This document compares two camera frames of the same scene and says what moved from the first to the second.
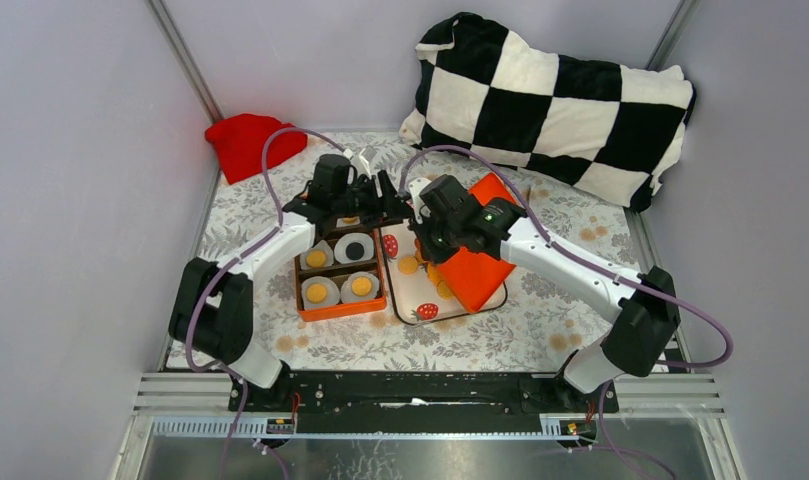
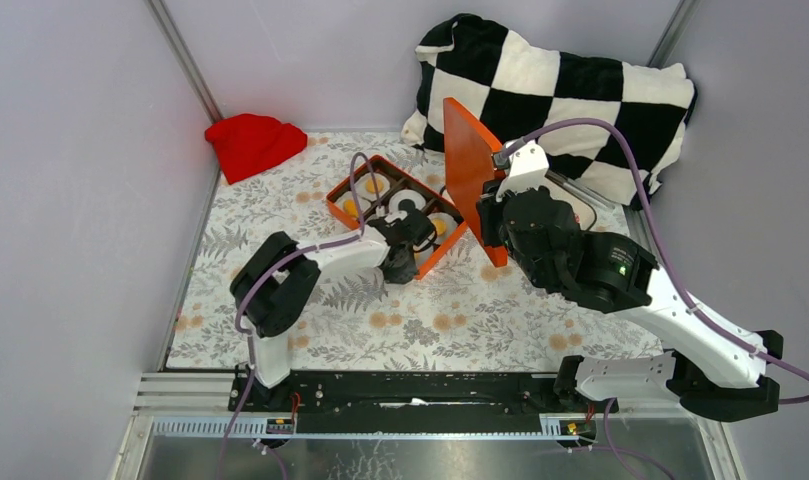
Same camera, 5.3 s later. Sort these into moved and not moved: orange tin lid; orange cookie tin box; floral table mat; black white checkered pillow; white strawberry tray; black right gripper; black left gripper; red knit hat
Moved: black left gripper; orange tin lid; black right gripper; white strawberry tray; orange cookie tin box
Not moved: red knit hat; black white checkered pillow; floral table mat
